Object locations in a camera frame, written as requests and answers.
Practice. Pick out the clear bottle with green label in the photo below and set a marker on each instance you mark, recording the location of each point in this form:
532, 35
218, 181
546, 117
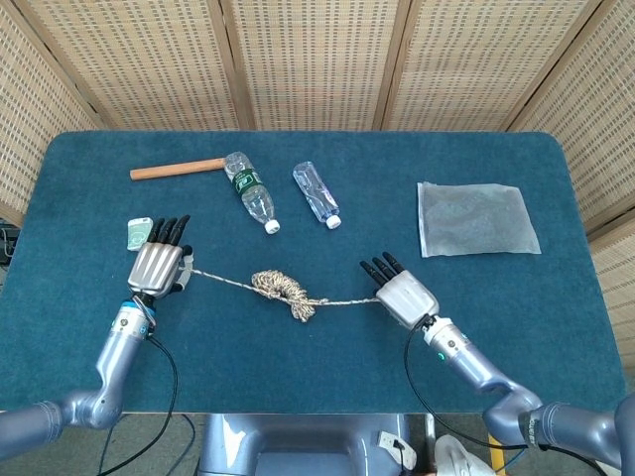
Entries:
253, 196

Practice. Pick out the blue carpet table mat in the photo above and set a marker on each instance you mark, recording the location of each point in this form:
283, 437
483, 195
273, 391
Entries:
297, 367

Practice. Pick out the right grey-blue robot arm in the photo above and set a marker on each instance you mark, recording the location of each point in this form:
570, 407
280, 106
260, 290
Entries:
471, 362

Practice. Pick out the woven folding screen panel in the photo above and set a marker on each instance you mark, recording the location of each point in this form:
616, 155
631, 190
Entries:
149, 64
496, 64
317, 64
30, 124
595, 124

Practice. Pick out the translucent plastic zip bag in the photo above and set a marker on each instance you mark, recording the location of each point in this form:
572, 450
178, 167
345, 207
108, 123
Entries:
471, 218

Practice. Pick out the clear bottle with blue label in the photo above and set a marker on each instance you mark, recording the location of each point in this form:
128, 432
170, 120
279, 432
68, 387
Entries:
317, 196

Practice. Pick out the wooden rod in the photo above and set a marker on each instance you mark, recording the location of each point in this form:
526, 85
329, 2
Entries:
173, 168

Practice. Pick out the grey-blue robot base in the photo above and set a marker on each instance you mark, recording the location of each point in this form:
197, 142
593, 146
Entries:
297, 446

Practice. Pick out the black equipment box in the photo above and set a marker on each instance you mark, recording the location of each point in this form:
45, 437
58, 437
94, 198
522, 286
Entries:
6, 243

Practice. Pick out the white plastic object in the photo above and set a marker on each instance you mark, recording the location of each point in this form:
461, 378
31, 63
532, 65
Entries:
456, 458

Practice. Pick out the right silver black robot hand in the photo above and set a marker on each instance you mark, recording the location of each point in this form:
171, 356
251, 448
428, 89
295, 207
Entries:
407, 297

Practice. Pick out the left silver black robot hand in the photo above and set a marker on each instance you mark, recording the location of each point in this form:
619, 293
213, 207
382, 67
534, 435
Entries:
151, 268

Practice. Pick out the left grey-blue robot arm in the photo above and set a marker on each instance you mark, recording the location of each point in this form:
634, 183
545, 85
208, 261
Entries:
119, 357

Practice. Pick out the metal table leg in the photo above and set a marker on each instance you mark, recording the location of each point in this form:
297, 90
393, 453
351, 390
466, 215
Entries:
429, 426

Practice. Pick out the green tissue pack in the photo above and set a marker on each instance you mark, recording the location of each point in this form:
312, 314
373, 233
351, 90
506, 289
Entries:
136, 235

